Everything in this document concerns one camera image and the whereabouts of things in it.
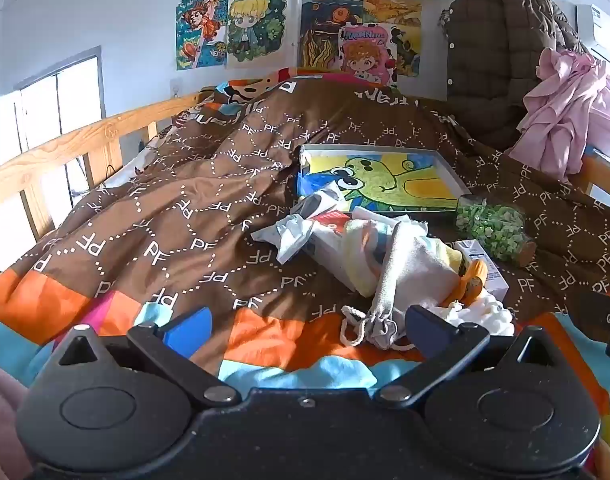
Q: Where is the window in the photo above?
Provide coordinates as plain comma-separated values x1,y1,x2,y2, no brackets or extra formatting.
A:
0,45,106,271

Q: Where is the brown quilted jacket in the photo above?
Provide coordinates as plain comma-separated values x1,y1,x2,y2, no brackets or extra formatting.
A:
440,0,610,156

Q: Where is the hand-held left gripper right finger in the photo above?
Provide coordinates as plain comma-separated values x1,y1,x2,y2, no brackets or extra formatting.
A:
372,305,560,408

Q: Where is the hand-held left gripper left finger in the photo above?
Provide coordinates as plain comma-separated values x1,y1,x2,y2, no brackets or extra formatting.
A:
57,307,243,408

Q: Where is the grey drawstring pouch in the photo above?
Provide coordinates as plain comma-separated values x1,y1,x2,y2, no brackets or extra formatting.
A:
341,220,458,351

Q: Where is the brown printed blanket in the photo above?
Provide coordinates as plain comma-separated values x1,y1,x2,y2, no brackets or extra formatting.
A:
0,67,610,461

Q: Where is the pink cloth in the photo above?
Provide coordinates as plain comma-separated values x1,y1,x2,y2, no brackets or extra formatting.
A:
507,47,610,183

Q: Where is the wooden bed rail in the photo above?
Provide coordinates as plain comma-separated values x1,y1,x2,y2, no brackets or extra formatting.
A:
0,91,206,261
580,152,610,201

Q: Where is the white air conditioner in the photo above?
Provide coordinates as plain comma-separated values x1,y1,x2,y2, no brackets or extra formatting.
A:
575,2,610,56

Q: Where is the grey tray with frog picture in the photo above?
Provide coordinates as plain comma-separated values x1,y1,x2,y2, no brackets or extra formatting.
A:
296,144,478,221

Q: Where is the group of cartoon wall posters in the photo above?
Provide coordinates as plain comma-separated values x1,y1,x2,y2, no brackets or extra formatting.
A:
174,0,550,87

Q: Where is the small white box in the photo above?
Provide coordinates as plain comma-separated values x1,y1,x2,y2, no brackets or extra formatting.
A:
452,240,510,301

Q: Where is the white fluffy cloth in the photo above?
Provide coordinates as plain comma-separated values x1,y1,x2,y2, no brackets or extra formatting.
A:
432,292,516,338

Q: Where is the orange white medicine box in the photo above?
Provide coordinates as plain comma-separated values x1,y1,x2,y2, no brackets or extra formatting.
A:
305,210,380,293

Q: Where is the striped cloth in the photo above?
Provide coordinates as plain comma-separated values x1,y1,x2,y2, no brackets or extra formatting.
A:
342,217,410,296

